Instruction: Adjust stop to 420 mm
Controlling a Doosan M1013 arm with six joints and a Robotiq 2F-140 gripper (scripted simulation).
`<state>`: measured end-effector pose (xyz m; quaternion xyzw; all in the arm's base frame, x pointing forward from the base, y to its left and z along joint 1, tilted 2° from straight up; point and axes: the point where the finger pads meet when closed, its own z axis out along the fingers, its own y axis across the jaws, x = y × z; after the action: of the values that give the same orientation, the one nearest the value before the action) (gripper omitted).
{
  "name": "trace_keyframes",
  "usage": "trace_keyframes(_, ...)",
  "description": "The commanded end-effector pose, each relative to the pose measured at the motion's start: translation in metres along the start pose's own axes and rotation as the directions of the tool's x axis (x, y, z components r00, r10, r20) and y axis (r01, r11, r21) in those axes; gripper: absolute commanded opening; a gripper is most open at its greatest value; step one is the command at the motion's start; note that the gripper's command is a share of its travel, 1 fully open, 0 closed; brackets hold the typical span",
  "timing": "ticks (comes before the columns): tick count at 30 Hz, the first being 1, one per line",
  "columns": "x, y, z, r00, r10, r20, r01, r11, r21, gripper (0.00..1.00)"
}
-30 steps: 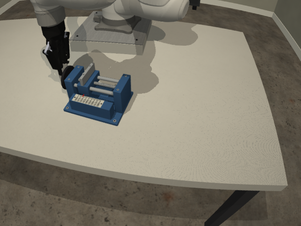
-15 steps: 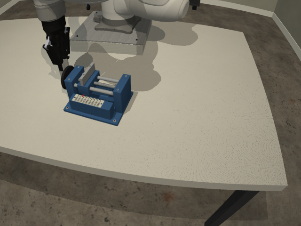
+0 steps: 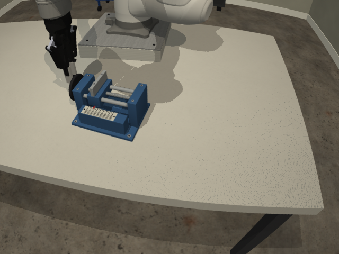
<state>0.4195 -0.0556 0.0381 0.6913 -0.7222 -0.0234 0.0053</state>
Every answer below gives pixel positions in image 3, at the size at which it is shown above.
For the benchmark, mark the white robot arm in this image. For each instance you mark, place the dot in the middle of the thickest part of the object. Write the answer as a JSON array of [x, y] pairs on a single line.
[[134, 17]]

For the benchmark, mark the blue bench vise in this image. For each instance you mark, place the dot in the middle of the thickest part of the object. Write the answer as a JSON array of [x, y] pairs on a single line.
[[101, 111]]

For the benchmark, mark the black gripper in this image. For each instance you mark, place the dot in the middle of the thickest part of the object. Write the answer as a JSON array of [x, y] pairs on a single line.
[[62, 46]]

